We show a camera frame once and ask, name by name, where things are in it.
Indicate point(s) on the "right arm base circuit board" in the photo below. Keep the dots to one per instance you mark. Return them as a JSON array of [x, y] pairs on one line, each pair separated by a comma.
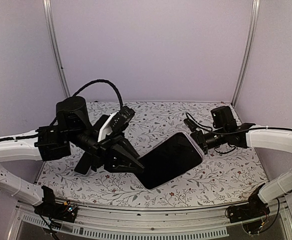
[[253, 209]]

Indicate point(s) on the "aluminium front rail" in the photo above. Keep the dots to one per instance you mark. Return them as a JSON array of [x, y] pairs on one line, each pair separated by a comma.
[[106, 222]]

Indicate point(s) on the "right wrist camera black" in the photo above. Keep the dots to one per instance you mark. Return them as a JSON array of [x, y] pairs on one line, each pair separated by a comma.
[[192, 126]]

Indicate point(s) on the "black smartphone with white edge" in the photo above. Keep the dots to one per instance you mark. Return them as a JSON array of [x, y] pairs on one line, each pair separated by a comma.
[[84, 164]]

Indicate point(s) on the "aluminium frame post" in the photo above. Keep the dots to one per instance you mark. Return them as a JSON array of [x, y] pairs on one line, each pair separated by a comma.
[[247, 52], [55, 49]]

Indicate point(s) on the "right aluminium frame post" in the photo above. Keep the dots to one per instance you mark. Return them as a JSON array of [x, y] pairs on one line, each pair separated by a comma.
[[247, 52]]

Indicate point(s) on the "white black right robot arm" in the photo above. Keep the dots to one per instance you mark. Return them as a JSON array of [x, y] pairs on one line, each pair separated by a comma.
[[226, 130]]

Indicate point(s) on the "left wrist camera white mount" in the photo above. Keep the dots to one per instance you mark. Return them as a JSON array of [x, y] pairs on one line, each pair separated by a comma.
[[116, 123]]

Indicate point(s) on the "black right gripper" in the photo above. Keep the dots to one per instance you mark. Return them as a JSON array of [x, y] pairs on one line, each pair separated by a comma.
[[199, 139]]

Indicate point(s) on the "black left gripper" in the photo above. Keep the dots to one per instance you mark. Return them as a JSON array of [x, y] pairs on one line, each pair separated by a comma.
[[117, 160]]

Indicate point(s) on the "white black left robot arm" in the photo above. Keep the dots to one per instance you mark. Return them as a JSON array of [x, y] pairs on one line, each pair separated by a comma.
[[47, 143]]

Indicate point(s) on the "left aluminium frame post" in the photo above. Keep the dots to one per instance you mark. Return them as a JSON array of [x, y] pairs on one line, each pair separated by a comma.
[[55, 49]]

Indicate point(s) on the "floral patterned table mat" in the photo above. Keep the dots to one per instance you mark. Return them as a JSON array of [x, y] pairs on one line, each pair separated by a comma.
[[225, 175]]

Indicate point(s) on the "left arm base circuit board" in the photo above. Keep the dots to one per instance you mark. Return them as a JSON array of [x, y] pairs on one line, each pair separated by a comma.
[[65, 211]]

